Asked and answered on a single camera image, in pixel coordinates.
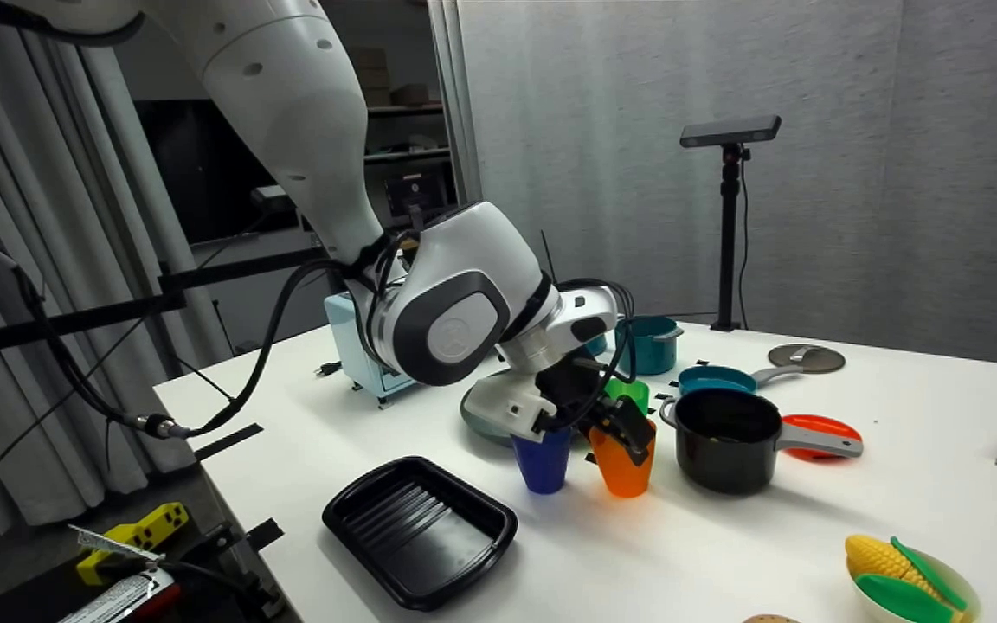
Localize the dark grey round plate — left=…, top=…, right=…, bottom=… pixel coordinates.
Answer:
left=459, top=368, right=526, bottom=450

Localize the blue plastic cup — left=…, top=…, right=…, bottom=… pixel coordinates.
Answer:
left=512, top=427, right=575, bottom=498

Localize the yellow-handled tool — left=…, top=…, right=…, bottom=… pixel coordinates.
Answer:
left=72, top=498, right=193, bottom=587

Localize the small pale bowl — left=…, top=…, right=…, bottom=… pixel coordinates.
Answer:
left=842, top=532, right=985, bottom=623

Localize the black ridged tray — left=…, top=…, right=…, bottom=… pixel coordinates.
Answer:
left=319, top=452, right=522, bottom=616

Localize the grey pleated curtain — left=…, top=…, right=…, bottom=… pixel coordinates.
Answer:
left=0, top=66, right=241, bottom=535

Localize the red and silver tool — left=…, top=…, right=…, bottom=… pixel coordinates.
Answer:
left=57, top=569, right=179, bottom=623

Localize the teal frying pan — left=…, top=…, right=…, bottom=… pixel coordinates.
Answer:
left=677, top=362, right=803, bottom=400

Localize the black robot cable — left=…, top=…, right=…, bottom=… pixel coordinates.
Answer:
left=0, top=221, right=337, bottom=444

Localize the teal toy pot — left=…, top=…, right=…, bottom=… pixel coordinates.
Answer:
left=614, top=314, right=687, bottom=381

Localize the toy corn with green husk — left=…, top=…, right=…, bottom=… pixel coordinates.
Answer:
left=844, top=535, right=977, bottom=623

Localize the pale fabric curtain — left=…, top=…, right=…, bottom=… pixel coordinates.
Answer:
left=459, top=0, right=997, bottom=373

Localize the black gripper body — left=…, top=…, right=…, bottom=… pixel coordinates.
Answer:
left=534, top=350, right=618, bottom=434

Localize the black metal rail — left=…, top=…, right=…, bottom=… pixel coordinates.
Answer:
left=0, top=246, right=337, bottom=362

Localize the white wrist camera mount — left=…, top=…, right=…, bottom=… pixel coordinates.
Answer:
left=486, top=384, right=561, bottom=445

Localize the orange plastic cup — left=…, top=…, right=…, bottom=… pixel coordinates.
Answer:
left=586, top=420, right=659, bottom=502

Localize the light blue toaster oven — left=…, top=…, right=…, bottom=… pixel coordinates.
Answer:
left=322, top=288, right=422, bottom=408

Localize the black pot with grey handle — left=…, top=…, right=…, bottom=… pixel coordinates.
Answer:
left=663, top=389, right=868, bottom=498

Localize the black tape strip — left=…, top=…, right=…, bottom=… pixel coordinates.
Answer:
left=190, top=420, right=267, bottom=468

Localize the grey pot lid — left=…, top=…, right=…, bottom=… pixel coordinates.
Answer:
left=764, top=341, right=848, bottom=378

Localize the small red-orange plate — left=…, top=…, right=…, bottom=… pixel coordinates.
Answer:
left=778, top=413, right=868, bottom=468

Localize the green plastic cup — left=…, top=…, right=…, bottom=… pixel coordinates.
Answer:
left=602, top=378, right=654, bottom=414

